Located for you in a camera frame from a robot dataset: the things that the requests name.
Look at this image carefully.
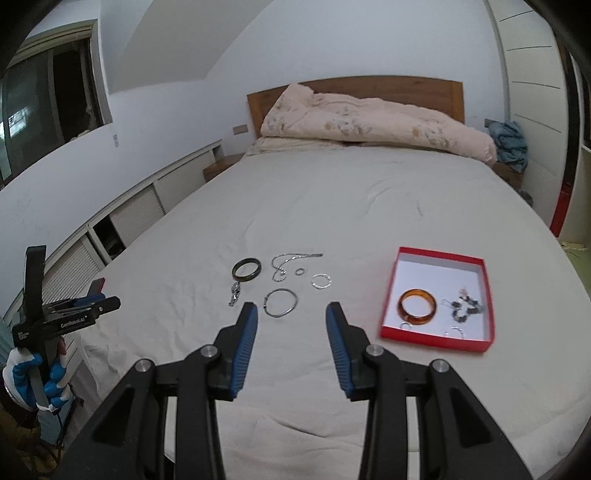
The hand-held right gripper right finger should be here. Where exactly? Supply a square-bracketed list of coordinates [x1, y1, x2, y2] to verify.
[325, 301, 534, 480]

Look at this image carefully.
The person's left hand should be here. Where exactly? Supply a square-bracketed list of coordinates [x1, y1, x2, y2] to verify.
[2, 339, 72, 414]

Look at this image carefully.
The silver chain necklace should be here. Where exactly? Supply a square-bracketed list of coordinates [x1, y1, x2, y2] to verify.
[270, 252, 324, 282]

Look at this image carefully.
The wooden headboard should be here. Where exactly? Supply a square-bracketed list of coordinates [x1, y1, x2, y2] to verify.
[247, 76, 464, 138]

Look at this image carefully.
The amber bangle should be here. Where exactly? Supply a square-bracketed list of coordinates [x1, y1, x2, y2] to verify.
[398, 288, 437, 328]

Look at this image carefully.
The pink floral quilt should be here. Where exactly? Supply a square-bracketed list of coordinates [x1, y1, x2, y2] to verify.
[260, 83, 498, 164]

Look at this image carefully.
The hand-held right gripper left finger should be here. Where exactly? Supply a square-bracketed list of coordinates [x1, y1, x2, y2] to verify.
[54, 302, 259, 480]

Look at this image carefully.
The red jewelry box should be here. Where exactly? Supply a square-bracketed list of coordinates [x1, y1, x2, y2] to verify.
[379, 246, 496, 354]

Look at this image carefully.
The wooden nightstand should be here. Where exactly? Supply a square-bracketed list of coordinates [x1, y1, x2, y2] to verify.
[492, 161, 525, 190]
[203, 154, 244, 182]

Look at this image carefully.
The blue crumpled cloth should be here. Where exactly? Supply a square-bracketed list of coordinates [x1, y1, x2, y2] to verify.
[487, 120, 528, 174]

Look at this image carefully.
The black beaded bracelet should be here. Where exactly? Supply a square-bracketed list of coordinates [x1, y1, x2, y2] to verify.
[450, 288, 485, 324]

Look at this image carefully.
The low white wall cabinet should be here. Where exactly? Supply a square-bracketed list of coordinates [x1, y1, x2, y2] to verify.
[0, 141, 225, 352]

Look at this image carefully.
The cream pillow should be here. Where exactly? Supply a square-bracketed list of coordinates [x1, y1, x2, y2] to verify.
[244, 136, 347, 158]

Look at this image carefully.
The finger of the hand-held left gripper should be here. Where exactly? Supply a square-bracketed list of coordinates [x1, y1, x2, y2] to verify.
[69, 278, 107, 308]
[90, 296, 123, 319]

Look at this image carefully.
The red slim object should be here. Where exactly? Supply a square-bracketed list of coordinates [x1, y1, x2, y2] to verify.
[549, 182, 572, 238]

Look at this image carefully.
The dark bangle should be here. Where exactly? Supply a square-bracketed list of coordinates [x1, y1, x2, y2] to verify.
[232, 258, 263, 281]

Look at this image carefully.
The dark window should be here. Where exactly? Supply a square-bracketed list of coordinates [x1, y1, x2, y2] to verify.
[0, 32, 114, 185]

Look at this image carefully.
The thin silver bangle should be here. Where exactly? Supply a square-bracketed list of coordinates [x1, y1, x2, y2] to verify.
[263, 288, 298, 318]

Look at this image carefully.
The white wardrobe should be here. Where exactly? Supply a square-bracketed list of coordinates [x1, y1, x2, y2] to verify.
[489, 0, 578, 232]

